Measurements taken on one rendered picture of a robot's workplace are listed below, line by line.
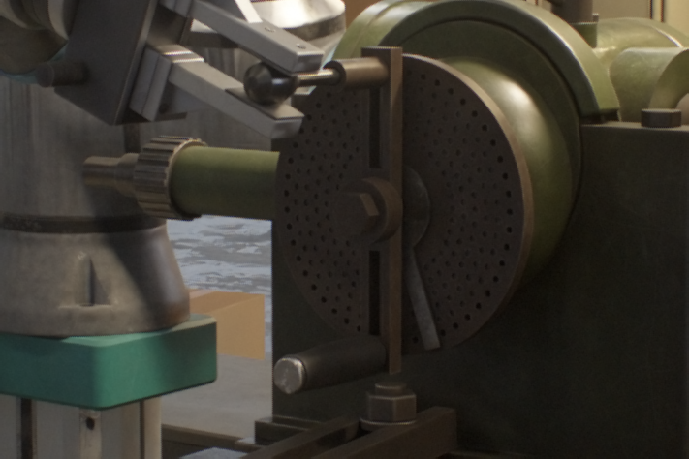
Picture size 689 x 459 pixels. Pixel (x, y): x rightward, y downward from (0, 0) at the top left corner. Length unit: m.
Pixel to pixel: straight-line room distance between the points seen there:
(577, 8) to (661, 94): 0.08
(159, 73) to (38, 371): 0.67
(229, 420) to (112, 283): 0.46
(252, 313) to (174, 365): 3.76
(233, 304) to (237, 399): 3.18
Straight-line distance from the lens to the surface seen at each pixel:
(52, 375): 1.89
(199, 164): 1.46
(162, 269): 1.91
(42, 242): 1.89
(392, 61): 1.31
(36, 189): 1.88
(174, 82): 1.26
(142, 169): 1.48
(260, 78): 1.22
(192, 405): 2.38
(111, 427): 2.13
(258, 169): 1.43
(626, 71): 1.43
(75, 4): 1.29
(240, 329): 5.63
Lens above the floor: 1.34
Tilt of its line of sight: 7 degrees down
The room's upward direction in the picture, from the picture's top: straight up
